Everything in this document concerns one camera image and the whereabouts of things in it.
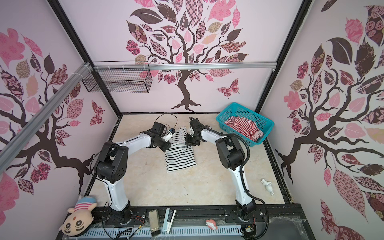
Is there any black white striped tank top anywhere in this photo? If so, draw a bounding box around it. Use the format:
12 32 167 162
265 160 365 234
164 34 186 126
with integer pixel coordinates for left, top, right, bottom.
165 127 196 173

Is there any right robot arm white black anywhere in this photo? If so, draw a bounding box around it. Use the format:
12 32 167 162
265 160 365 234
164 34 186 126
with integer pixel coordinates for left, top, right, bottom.
186 117 257 221

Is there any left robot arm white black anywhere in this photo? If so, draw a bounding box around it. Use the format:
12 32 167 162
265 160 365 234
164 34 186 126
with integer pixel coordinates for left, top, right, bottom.
95 122 176 224

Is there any red white striped tank top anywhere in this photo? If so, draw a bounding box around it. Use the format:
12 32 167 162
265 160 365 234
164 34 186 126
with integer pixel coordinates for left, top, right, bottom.
225 117 264 142

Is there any teal plastic basket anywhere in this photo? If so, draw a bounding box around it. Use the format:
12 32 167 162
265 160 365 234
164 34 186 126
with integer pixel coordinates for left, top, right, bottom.
216 103 275 147

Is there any white stapler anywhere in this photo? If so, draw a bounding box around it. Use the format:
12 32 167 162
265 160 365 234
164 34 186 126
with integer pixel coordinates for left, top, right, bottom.
163 208 177 234

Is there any silver rectangular block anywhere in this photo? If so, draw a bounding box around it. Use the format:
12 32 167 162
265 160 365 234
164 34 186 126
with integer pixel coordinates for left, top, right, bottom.
149 210 161 237

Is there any small white figurine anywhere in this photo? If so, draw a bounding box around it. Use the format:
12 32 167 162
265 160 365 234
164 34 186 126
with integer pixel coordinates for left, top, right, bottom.
261 179 275 196

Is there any red white teeth toy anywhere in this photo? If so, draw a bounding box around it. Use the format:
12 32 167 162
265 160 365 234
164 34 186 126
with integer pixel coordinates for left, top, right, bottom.
206 219 218 231

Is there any plush doll head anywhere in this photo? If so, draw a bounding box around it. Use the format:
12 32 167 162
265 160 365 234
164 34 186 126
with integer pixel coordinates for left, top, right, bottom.
59 196 97 237

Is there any black wire basket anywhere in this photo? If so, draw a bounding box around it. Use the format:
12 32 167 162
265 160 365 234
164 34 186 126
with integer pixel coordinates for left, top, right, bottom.
82 60 153 94

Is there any aluminium rail back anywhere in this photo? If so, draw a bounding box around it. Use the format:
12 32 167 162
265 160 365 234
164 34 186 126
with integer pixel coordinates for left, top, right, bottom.
93 62 277 71

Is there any aluminium rail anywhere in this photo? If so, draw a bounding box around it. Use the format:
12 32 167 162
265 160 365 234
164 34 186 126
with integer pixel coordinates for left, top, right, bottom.
93 62 277 71
1 63 92 172

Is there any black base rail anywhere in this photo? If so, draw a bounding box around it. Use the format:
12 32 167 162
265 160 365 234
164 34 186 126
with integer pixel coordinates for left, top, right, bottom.
98 203 271 227

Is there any white slotted cable duct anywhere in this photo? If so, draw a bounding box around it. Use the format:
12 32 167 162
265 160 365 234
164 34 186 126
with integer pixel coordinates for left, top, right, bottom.
86 225 244 240

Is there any aluminium rail left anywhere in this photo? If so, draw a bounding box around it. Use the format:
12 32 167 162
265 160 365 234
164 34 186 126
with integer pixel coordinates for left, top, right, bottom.
1 63 92 172

